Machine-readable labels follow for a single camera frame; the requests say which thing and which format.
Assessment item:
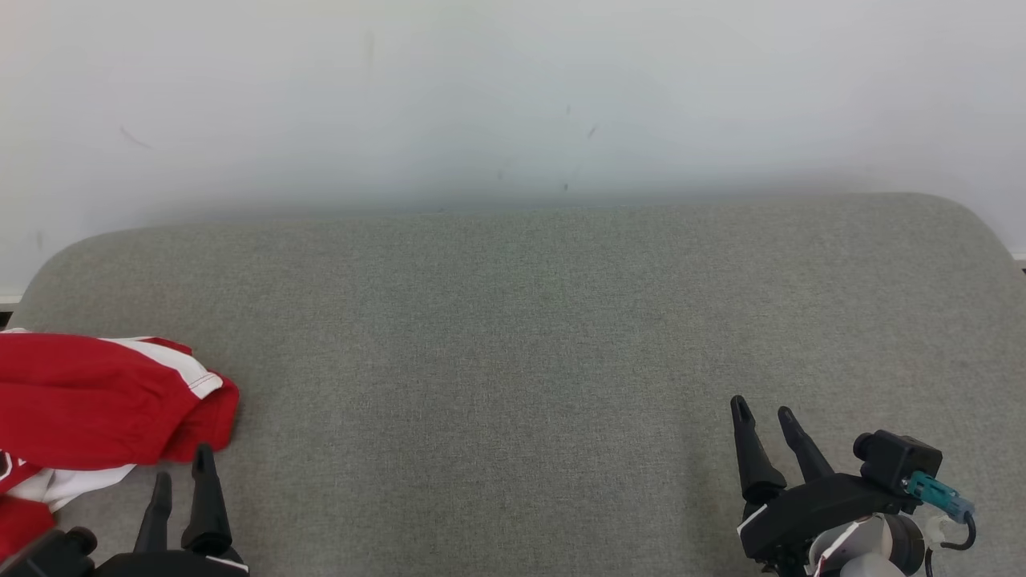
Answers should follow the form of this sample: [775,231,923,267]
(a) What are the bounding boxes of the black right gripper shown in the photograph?
[730,395,916,576]

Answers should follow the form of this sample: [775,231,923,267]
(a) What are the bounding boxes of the red shorts with white stripe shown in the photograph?
[0,329,240,471]

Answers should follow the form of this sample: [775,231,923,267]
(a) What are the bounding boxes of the teal cable connector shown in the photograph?
[904,471,976,522]

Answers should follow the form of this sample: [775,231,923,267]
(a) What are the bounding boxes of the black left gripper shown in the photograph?
[92,444,250,577]

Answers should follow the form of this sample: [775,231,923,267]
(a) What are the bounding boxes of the thin black cable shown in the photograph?
[926,513,978,577]

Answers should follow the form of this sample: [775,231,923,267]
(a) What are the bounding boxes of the red and white jersey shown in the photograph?
[0,449,139,562]

